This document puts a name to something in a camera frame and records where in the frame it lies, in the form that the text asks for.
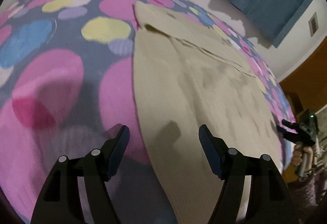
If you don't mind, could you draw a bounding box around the brown wooden door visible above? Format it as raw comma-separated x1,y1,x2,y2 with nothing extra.
280,39,326,114

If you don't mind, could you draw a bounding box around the grey wall switch plate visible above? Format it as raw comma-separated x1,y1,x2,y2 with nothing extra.
308,12,319,37

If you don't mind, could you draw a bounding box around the purple knit sleeve forearm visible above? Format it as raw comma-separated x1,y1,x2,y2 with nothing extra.
288,173,326,223

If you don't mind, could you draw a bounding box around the beige knit sweater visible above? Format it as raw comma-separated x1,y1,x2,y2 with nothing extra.
133,2,283,223

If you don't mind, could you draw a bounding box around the person's right hand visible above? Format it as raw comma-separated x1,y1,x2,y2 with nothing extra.
291,144,314,170

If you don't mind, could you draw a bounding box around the colourful dotted bedspread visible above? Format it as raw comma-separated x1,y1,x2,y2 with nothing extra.
1,0,293,223

